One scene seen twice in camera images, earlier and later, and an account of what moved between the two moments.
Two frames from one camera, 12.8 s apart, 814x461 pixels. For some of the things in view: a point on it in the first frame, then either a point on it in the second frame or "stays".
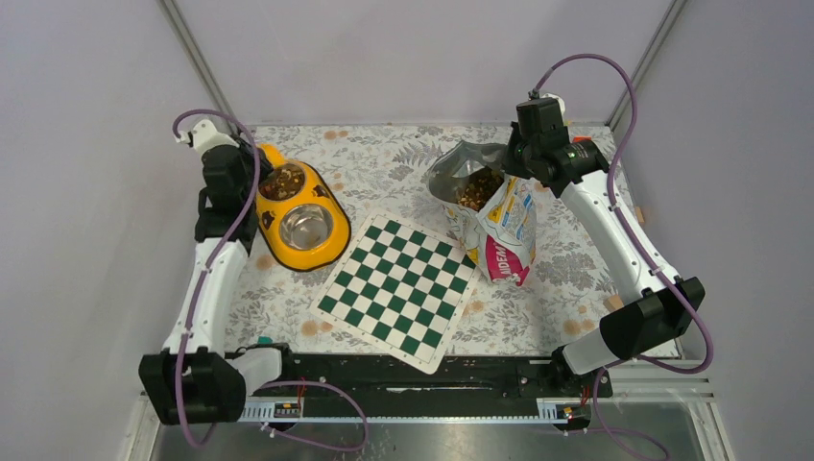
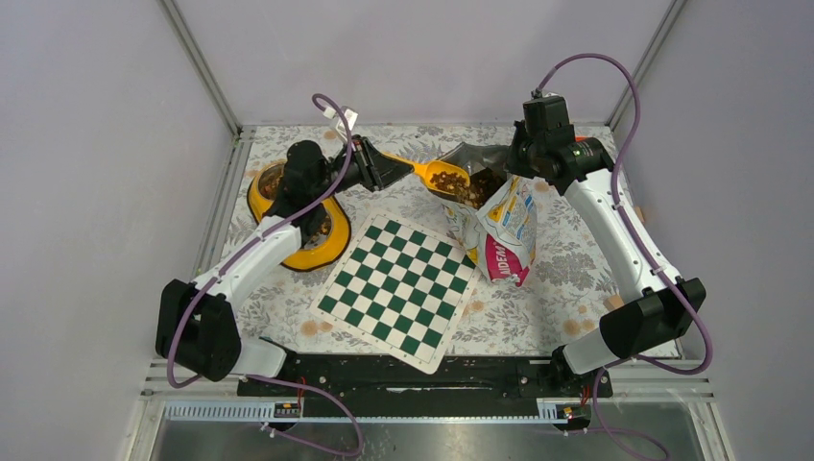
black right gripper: x=510 y=163 stays
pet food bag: x=493 y=211 stays
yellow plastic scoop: x=274 y=155 to x=442 y=176
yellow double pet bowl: x=301 y=221 stays
